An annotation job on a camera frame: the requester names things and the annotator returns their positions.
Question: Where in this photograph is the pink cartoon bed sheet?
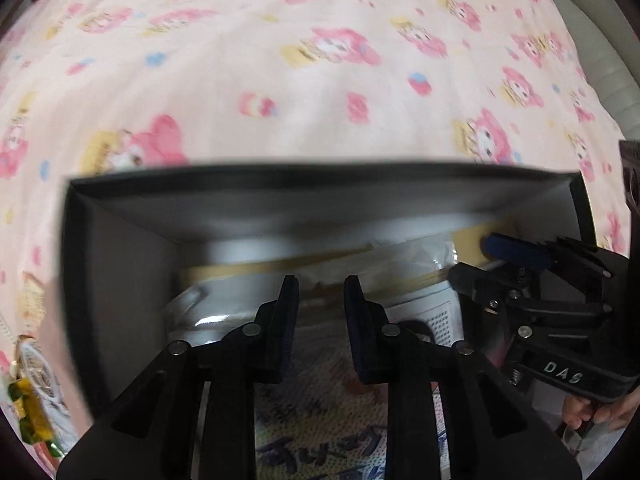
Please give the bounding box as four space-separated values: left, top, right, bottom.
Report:
0 0 632 461

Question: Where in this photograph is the cartoon bead art pack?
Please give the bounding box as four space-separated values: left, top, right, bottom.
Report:
165 270 462 479

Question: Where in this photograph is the orange green leaflet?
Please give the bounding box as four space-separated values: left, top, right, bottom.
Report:
17 272 46 334

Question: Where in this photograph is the green yellow snack bag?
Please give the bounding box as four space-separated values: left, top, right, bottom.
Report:
8 378 64 458

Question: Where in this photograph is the grey headboard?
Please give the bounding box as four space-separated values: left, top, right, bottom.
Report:
552 0 639 140

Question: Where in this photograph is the person right hand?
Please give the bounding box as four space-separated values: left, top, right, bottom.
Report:
562 388 640 431

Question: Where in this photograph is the black storage box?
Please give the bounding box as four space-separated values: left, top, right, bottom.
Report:
58 162 596 416

